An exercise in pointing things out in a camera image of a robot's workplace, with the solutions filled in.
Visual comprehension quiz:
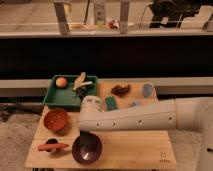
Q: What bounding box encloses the toy corn cob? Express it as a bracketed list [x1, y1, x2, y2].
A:
[73, 72, 92, 91]

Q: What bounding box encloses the blue cup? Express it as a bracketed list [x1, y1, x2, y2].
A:
[143, 84, 154, 98]

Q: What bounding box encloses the small dark cup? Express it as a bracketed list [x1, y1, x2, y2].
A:
[45, 138, 58, 153]

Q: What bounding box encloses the orange ball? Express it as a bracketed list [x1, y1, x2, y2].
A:
[56, 77, 67, 88]

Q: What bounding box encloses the dark toy eggplant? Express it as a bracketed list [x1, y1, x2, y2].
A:
[77, 88, 88, 99]

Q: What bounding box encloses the green sponge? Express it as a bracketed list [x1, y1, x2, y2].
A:
[105, 96, 118, 111]

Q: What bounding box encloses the small grey-blue object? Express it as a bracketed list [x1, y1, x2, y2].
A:
[131, 100, 142, 107]

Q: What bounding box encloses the orange toy carrot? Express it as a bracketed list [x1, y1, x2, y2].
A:
[37, 143, 69, 151]

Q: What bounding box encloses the green plastic tray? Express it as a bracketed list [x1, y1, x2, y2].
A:
[43, 75, 98, 110]

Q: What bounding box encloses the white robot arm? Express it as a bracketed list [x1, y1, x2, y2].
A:
[77, 96, 213, 171]

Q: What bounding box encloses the black camera tripod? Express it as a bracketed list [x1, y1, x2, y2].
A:
[149, 0, 201, 28]

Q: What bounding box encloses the orange bowl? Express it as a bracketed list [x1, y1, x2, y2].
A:
[43, 108, 68, 132]

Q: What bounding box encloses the brown crumpled object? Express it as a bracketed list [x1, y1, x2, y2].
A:
[111, 85, 131, 97]

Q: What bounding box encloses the purple bowl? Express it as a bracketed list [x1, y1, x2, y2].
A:
[72, 133, 102, 165]

